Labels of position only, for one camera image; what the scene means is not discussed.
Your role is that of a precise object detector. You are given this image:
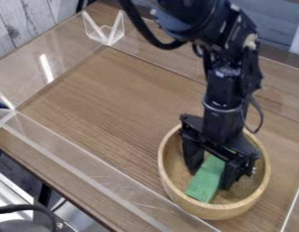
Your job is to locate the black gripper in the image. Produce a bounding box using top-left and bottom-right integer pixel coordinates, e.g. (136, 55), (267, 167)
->
(179, 102), (261, 190)

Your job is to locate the green rectangular block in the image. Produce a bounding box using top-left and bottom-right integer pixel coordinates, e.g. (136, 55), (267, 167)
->
(186, 155), (226, 203)

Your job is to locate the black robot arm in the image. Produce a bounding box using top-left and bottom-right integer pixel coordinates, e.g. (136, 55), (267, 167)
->
(155, 0), (263, 189)

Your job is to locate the brown wooden bowl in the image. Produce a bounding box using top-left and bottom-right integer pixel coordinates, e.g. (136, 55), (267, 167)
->
(159, 125), (273, 220)

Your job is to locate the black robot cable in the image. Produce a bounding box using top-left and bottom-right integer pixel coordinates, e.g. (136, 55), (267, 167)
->
(118, 0), (266, 135)

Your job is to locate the clear acrylic barrier wall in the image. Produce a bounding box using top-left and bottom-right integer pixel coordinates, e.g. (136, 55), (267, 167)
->
(0, 9), (299, 232)

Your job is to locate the black cable lower left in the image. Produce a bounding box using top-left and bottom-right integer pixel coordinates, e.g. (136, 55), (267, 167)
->
(0, 203), (59, 232)

